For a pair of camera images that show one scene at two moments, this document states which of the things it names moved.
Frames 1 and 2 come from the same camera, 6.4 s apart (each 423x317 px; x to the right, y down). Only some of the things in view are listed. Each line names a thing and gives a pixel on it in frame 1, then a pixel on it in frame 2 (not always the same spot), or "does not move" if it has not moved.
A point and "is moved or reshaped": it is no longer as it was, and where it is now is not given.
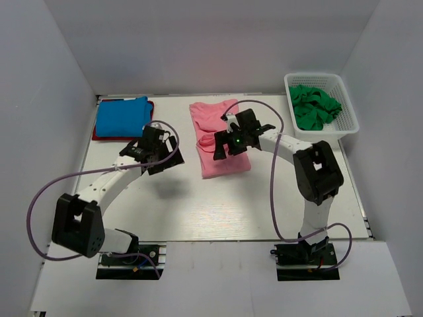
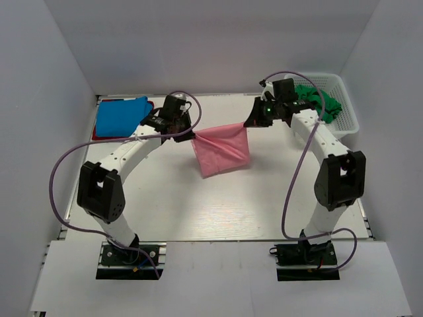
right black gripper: x=223 y=138 → x=256 y=119
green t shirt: x=313 y=107 does not move
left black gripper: x=173 y=158 → x=184 y=137
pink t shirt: x=209 y=121 is moved or reshaped
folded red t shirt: x=94 y=137 does not move
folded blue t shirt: x=123 y=118 does not move
